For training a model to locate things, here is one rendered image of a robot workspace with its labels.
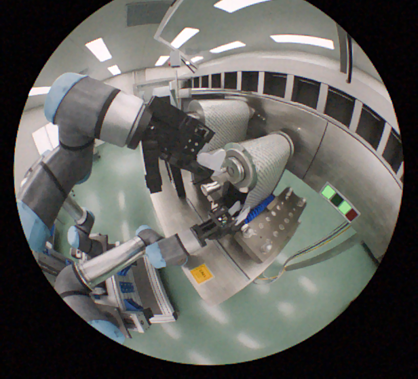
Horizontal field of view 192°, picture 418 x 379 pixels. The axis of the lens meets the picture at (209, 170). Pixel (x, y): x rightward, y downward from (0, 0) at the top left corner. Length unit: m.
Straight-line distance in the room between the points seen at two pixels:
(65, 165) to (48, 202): 0.06
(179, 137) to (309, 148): 0.50
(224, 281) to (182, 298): 1.01
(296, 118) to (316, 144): 0.13
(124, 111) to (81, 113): 0.06
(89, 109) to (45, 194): 0.12
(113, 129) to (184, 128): 0.10
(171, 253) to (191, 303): 1.23
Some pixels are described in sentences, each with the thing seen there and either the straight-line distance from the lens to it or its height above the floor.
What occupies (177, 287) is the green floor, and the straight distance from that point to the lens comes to 1.51.
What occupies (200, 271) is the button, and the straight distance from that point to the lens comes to 0.53.
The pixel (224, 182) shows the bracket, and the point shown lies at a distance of 0.35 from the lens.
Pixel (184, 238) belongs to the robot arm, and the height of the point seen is 1.15.
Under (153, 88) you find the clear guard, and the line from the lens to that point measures 1.15.
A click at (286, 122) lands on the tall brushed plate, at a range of 0.57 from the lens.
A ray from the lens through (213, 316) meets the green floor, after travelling 1.57.
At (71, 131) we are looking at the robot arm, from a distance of 0.19.
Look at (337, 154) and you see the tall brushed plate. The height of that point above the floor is 1.34.
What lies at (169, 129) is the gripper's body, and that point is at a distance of 0.18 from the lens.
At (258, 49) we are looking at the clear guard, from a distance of 0.69.
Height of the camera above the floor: 1.45
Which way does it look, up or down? 40 degrees down
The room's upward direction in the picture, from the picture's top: straight up
